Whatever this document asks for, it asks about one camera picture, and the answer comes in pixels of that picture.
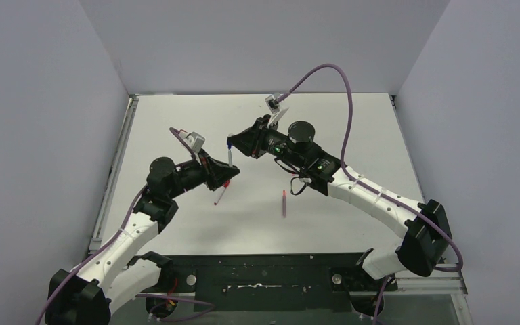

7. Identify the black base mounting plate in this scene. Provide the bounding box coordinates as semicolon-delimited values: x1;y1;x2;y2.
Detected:
146;253;383;314

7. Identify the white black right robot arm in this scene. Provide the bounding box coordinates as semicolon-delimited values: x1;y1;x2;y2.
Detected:
227;115;452;280

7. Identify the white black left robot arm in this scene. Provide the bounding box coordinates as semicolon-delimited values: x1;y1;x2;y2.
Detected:
36;150;240;324

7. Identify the aluminium frame rail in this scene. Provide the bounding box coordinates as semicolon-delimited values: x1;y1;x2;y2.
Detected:
64;263;468;297

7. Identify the pink marker pen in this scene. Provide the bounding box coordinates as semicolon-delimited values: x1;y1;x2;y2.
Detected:
281;190;287;218

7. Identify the left side aluminium rail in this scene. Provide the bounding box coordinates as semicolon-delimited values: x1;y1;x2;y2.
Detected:
88;95;139;254

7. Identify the white red marker pen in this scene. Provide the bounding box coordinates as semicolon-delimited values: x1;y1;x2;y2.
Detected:
213;187;227;206

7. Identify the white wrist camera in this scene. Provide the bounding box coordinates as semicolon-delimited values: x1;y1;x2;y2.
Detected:
184;132;206;154
265;93;290;128

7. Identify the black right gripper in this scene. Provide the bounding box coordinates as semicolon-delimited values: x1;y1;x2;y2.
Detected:
228;115;305;169

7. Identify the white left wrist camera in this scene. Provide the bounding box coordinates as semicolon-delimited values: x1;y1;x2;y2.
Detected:
184;132;206;154

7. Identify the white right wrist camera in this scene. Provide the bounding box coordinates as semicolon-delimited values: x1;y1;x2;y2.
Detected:
265;93;290;128

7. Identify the white blue marker pen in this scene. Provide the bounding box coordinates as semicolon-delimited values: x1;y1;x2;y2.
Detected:
227;149;234;167

